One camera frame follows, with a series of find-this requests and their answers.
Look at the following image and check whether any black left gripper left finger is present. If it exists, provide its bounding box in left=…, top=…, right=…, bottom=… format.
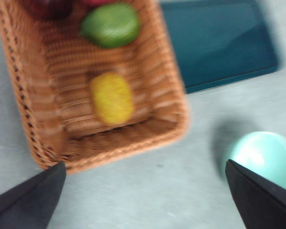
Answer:
left=0, top=161, right=67, bottom=229

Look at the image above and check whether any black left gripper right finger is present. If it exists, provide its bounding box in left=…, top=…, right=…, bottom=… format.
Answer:
left=225, top=159, right=286, bottom=229

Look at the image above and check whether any teal ribbed bowl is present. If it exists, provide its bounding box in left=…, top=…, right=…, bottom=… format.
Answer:
left=223, top=131, right=286, bottom=194

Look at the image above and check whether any yellow oval fruit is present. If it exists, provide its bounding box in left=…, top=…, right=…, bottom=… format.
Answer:
left=90, top=72, right=134, bottom=126

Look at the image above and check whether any brown wicker basket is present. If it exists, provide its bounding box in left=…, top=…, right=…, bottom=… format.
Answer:
left=0, top=0, right=191, bottom=175

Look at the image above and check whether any dark rectangular tray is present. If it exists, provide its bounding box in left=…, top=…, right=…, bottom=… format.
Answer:
left=161, top=0, right=281, bottom=94

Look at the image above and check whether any dark purple round fruit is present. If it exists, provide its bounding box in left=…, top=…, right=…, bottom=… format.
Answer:
left=26, top=0, right=74, bottom=21

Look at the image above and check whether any green oval fruit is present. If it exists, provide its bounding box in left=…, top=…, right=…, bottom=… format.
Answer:
left=80, top=2, right=141, bottom=50

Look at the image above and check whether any red round fruit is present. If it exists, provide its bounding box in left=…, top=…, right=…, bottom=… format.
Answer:
left=80, top=0, right=115, bottom=8

